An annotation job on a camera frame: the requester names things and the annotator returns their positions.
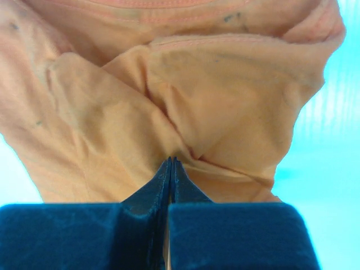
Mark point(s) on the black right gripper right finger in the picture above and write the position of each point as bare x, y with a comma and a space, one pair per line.
207, 235

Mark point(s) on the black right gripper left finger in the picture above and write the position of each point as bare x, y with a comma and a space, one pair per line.
122, 235

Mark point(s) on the orange t shirt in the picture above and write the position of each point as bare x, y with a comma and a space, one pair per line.
95, 95

